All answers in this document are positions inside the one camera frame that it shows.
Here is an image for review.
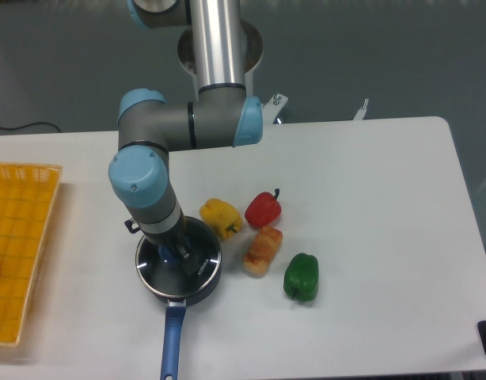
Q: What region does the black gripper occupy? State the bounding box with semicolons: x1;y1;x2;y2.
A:
124;215;192;260

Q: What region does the glass lid blue knob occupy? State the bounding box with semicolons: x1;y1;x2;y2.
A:
135;216;222;305

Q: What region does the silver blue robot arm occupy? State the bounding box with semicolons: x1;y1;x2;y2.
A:
108;1;263;259

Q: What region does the yellow bell pepper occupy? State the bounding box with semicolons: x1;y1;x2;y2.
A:
199;198;243;241

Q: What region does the orange toy bread roll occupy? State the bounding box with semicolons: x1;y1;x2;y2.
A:
242;226;283;278

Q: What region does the red bell pepper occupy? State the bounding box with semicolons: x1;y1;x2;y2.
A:
245;188;282;229

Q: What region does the green bell pepper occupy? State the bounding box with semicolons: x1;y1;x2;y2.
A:
283;253;319;302

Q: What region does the yellow woven basket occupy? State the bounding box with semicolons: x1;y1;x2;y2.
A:
0;162;63;347

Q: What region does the blue saucepan with handle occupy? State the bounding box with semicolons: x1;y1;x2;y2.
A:
135;215;223;380

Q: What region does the black cable on floor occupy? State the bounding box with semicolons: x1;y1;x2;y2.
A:
0;121;63;133

